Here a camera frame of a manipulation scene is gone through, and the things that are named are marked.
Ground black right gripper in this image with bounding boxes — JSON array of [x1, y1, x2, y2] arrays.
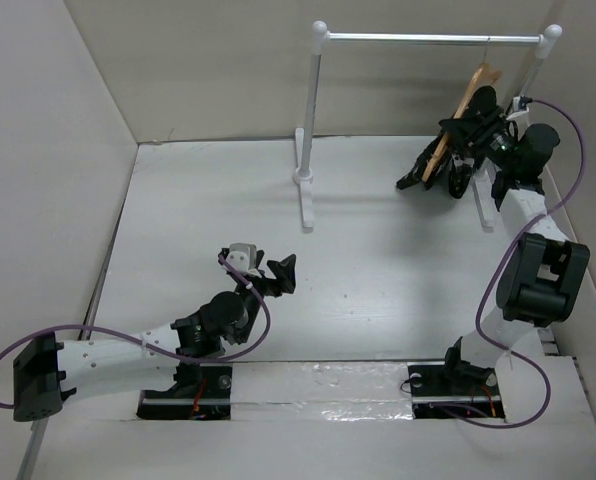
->
[[440, 104, 519, 172]]

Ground wooden clothes hanger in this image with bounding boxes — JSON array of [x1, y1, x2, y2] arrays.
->
[[420, 34, 503, 182]]

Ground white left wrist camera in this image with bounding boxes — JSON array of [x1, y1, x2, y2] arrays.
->
[[218, 243, 264, 277]]

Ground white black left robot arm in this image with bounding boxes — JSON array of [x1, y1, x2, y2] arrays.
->
[[13, 243, 297, 422]]

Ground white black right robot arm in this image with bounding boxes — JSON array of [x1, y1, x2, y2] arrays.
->
[[440, 106, 590, 394]]

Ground white silver clothes rack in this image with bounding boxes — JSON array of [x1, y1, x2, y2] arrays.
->
[[293, 21, 563, 232]]

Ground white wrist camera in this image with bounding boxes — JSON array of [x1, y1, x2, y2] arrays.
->
[[218, 243, 264, 277], [506, 96, 533, 122]]

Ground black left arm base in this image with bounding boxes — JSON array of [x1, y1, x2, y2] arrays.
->
[[136, 363, 233, 421]]

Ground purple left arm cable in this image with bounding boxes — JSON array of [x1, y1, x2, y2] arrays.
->
[[0, 252, 273, 409]]

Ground silver tape strip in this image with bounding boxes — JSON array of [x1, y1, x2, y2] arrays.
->
[[230, 361, 414, 422]]

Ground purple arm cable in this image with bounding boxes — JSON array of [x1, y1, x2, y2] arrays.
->
[[445, 97, 589, 427], [0, 252, 273, 409]]

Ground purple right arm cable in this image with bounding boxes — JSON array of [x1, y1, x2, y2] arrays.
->
[[445, 97, 589, 427]]

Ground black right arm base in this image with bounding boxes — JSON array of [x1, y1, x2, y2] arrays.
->
[[400, 346, 505, 420]]

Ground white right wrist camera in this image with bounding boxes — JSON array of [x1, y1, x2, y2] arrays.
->
[[506, 96, 533, 122]]

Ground black white patterned trousers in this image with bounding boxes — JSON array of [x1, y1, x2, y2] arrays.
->
[[396, 85, 499, 199]]

